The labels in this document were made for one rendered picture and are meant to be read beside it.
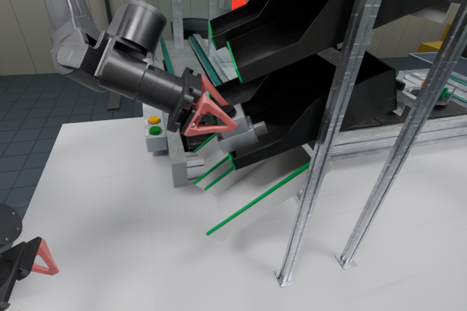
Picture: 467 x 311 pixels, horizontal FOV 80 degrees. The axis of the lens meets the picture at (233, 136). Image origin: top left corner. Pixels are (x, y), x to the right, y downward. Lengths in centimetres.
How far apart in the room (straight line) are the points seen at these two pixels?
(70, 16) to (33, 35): 375
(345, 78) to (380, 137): 79
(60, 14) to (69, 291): 57
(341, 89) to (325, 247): 52
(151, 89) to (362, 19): 28
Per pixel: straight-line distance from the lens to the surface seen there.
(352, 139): 109
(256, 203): 54
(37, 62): 438
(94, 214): 90
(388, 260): 88
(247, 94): 64
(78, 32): 48
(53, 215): 95
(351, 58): 39
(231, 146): 46
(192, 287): 72
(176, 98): 41
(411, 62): 276
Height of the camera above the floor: 151
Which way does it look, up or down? 35 degrees down
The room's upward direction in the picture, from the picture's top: 4 degrees clockwise
